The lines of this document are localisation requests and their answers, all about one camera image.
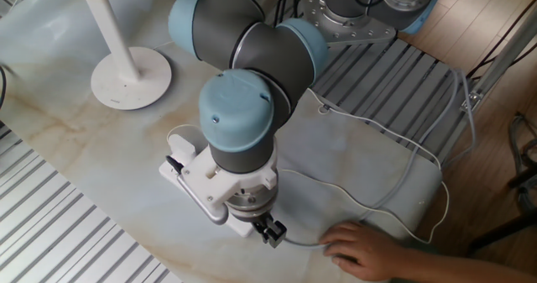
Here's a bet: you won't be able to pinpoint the white power strip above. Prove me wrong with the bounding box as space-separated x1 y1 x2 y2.
158 159 256 238

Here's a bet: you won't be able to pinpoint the thin white lamp cord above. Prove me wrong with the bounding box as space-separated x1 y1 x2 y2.
165 87 451 246

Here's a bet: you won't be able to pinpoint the thin black floor wires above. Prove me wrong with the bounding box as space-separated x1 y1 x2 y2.
466 0 537 81

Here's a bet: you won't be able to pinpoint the white lamp base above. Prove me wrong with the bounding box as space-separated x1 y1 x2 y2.
77 0 173 111

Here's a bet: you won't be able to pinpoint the black chair base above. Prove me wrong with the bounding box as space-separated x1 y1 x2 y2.
469 113 537 253

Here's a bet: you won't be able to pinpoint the aluminium profile post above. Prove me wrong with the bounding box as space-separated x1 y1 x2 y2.
459 5 537 114

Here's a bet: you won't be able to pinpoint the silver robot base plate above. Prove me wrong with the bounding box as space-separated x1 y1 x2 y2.
301 0 398 45

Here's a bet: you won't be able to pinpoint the grey power strip cable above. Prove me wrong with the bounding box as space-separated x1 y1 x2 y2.
283 68 477 249

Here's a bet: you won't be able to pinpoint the person's right hand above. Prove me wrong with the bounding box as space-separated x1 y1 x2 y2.
318 219 406 282

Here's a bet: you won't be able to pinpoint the marble pattern table mat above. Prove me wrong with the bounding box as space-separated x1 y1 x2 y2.
0 0 444 283

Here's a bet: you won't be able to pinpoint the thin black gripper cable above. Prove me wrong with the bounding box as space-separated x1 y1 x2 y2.
164 155 185 176

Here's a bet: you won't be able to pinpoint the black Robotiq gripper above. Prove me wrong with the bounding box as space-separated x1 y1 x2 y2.
232 206 289 249

